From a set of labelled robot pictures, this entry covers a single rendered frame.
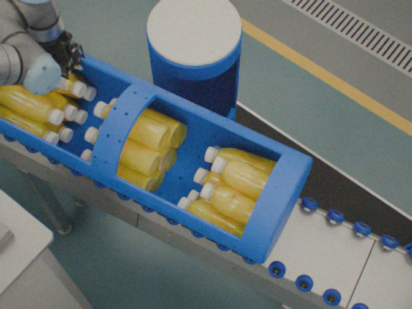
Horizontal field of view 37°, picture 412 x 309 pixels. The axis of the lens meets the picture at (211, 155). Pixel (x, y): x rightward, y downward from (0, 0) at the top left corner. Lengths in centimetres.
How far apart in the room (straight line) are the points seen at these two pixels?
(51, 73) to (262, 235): 57
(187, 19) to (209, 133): 39
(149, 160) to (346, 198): 126
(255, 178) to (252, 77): 159
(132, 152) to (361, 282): 67
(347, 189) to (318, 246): 97
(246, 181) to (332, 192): 118
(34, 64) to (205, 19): 80
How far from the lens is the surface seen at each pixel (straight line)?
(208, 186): 147
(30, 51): 118
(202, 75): 179
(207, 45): 179
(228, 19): 185
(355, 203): 257
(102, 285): 259
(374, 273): 166
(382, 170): 284
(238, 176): 143
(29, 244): 145
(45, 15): 130
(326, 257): 164
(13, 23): 125
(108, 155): 146
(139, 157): 149
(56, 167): 176
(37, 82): 117
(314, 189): 257
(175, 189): 165
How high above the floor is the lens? 247
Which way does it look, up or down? 63 degrees down
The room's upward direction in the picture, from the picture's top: 1 degrees clockwise
